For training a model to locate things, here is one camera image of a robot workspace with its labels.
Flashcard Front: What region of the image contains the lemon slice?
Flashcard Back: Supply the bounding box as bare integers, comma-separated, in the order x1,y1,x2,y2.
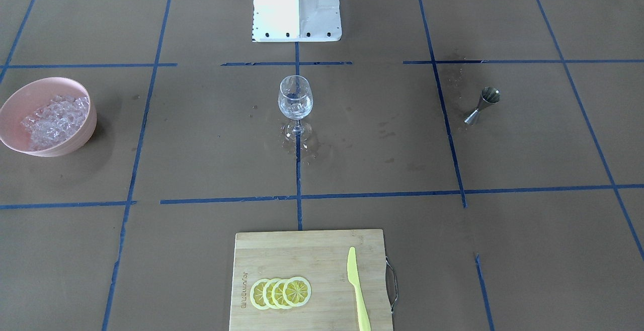
271,279,292,309
262,278,280,309
283,276,312,307
250,278,269,310

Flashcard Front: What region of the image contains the pink bowl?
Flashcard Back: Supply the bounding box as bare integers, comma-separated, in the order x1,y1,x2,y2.
1,77,97,157

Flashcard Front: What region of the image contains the ice cubes pile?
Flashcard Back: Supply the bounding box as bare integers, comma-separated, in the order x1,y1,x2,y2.
21,95,90,151

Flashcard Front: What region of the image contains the bamboo cutting board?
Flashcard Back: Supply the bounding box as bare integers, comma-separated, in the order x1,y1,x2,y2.
228,229,393,330

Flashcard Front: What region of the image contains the clear wine glass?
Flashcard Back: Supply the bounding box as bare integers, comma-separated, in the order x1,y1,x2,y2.
278,75,313,143

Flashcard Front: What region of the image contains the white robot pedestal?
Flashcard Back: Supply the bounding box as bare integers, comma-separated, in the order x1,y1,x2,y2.
252,0,343,43

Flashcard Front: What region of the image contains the steel double jigger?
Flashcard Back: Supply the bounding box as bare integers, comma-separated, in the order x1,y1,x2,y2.
464,87,501,125

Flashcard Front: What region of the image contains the yellow plastic knife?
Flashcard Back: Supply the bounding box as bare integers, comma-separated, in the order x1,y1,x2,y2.
346,246,372,330

